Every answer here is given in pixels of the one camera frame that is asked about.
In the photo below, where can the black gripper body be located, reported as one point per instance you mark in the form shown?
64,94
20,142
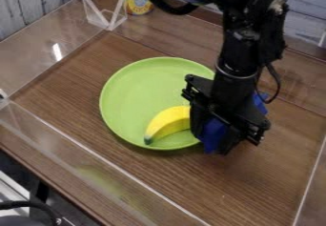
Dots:
198,92

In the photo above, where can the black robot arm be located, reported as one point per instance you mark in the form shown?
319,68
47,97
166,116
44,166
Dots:
252,45

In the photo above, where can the yellow labelled tin can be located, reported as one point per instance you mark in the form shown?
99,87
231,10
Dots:
138,7

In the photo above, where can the yellow toy banana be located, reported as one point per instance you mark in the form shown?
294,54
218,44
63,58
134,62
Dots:
168,122

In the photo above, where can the green round plate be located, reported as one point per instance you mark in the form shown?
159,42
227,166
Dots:
140,90

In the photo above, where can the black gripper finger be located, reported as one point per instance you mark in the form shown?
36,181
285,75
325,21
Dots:
199,115
231,138

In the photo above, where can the clear acrylic corner bracket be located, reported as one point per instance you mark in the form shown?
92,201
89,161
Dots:
107,19

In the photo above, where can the clear acrylic front wall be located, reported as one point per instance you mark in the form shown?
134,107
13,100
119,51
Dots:
105,191

